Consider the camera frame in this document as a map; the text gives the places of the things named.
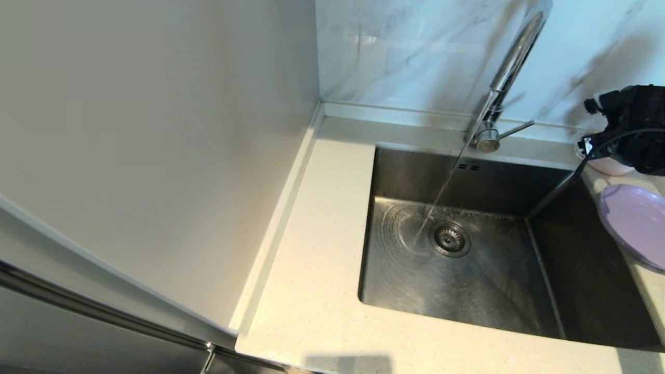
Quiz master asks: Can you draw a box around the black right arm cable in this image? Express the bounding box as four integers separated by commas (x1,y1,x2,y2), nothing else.
571,127,665,181

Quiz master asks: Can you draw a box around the white tall cabinet side panel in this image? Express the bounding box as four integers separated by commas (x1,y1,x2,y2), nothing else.
0,0,320,336

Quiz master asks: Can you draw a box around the stainless steel sink basin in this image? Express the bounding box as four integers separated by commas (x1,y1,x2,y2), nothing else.
357,144,664,351

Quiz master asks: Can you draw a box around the chrome kitchen faucet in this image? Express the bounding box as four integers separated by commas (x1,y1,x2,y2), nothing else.
463,0,552,153

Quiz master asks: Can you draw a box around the grey steel appliance door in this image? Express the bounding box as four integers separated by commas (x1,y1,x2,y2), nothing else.
0,286,208,374

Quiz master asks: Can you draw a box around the purple plate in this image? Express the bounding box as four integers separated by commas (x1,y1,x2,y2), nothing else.
597,184,665,272

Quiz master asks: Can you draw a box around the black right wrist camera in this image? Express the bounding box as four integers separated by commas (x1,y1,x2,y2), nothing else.
576,134,599,159

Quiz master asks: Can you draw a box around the running water stream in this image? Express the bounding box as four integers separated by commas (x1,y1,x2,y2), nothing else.
416,93,491,238

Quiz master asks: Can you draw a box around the round metal drain strainer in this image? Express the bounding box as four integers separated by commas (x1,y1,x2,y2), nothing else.
429,221,472,258

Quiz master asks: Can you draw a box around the pink bowl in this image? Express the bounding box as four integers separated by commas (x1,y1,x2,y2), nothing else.
574,143,637,176

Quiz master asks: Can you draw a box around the chrome door trim bar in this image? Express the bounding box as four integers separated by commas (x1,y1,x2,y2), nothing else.
0,260,215,351

